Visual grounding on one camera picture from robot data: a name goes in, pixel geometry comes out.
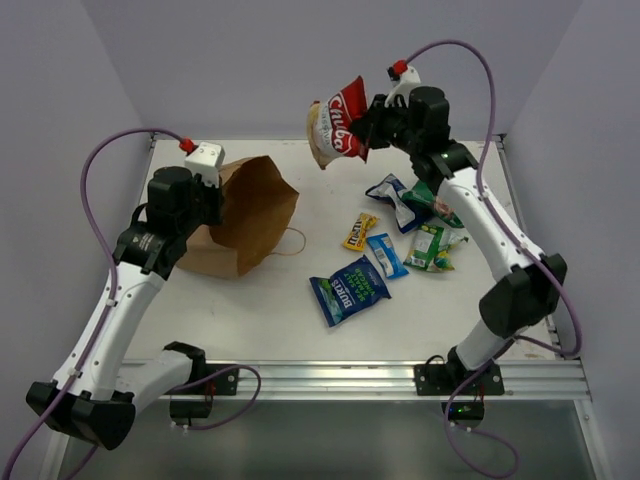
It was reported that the yellow M&M's packet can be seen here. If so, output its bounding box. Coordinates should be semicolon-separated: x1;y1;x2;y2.
342;212;379;252

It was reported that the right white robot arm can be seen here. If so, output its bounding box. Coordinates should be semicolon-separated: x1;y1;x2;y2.
350;86;567;396

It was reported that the base controller box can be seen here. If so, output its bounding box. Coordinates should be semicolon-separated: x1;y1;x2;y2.
441;396;485;429
169;394;214;427

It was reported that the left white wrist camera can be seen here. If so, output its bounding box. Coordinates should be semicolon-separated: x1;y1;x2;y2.
179;137;225;188

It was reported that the right base controller box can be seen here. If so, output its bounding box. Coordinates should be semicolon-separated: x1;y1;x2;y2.
441;396;485;429

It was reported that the light blue snack bar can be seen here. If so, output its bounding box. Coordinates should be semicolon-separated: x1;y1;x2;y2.
366;233;409;279

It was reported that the green white snack packet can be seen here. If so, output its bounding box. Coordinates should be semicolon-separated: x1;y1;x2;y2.
403;223;469;273

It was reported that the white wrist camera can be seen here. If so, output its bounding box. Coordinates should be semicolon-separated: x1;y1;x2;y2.
384;60;421;108
179;137;225;188

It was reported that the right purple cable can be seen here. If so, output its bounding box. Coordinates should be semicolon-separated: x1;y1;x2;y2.
407;40;584;476

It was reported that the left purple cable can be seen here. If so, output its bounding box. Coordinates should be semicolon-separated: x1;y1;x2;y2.
0;128;262;480

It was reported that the blue Burts crisps bag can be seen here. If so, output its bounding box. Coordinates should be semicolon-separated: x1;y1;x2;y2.
309;255;392;328

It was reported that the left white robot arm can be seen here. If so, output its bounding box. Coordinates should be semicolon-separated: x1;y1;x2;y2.
26;167;223;450

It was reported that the blue white crisps bag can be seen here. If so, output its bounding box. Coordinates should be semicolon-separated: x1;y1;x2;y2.
365;173;419;234

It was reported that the aluminium mounting rail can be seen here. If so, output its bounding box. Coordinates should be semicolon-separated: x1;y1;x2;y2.
119;357;592;401

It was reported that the black base bracket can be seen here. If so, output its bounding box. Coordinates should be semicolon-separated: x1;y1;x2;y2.
413;355;505;396
202;364;240;397

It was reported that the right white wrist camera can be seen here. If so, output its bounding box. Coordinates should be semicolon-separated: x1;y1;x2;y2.
384;60;421;108

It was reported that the brown paper bag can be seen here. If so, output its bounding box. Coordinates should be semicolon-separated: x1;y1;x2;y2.
177;155;299;279

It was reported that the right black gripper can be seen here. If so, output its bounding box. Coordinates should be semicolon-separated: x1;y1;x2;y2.
349;92;423;156

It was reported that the dark green snack bag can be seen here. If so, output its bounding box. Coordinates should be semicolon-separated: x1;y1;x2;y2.
401;181;464;229

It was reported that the right black base bracket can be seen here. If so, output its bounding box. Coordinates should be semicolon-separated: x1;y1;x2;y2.
413;355;505;396

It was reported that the red Chuba chips bag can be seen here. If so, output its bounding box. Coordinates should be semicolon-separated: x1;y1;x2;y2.
306;76;368;170

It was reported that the left black base bracket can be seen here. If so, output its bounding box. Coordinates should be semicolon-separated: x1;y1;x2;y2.
202;364;240;397

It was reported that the purple cable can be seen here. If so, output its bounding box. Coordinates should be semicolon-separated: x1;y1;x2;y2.
0;128;262;480
407;40;584;476

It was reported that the left base controller box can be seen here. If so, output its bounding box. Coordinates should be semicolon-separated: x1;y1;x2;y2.
169;394;214;427

